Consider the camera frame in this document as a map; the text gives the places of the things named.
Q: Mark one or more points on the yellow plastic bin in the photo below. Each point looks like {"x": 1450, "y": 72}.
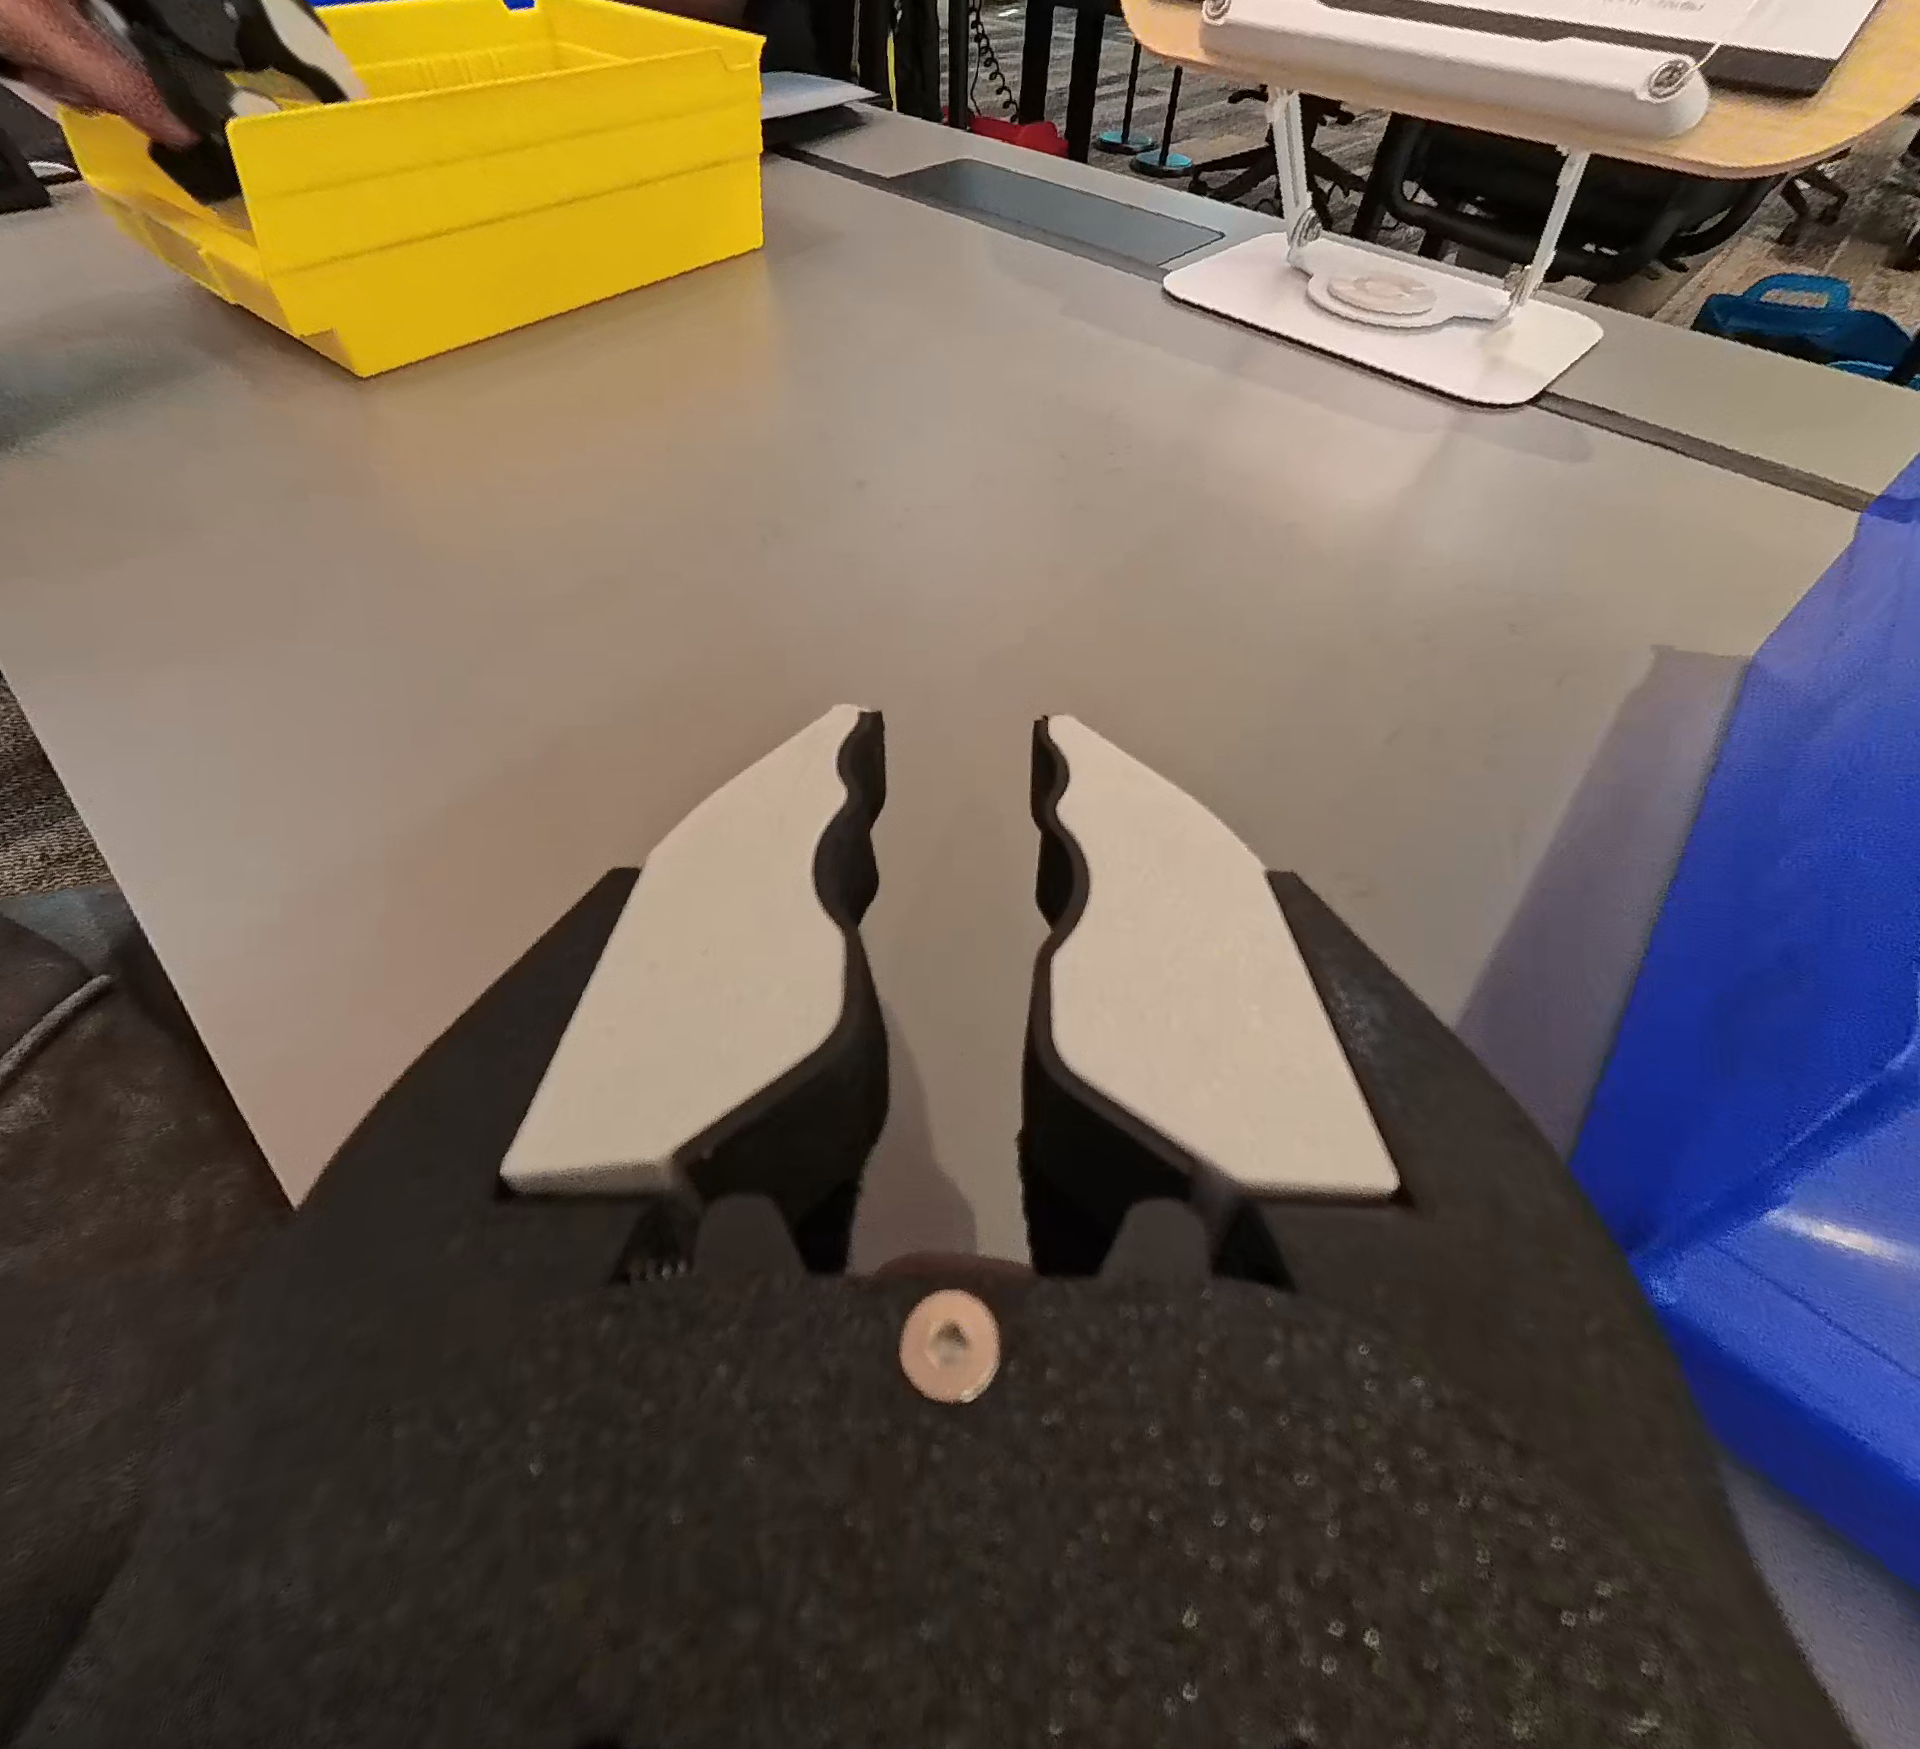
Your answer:
{"x": 524, "y": 190}

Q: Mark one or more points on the red object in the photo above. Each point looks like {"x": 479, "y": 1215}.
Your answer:
{"x": 1029, "y": 138}

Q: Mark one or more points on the black office chair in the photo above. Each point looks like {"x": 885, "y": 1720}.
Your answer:
{"x": 1575, "y": 211}
{"x": 1273, "y": 152}

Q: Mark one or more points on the blue bag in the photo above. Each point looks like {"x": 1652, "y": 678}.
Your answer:
{"x": 1801, "y": 324}

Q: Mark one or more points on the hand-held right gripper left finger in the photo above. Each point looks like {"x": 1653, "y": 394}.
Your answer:
{"x": 704, "y": 1015}

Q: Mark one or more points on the white flat sheet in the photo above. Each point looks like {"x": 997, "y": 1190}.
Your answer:
{"x": 809, "y": 98}

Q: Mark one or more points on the person's left hand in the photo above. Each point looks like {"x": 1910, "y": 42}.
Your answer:
{"x": 62, "y": 24}

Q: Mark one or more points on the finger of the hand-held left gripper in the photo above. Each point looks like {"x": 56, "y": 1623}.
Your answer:
{"x": 299, "y": 34}
{"x": 252, "y": 102}

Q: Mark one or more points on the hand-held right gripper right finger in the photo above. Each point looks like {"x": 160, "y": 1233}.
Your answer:
{"x": 1199, "y": 1015}

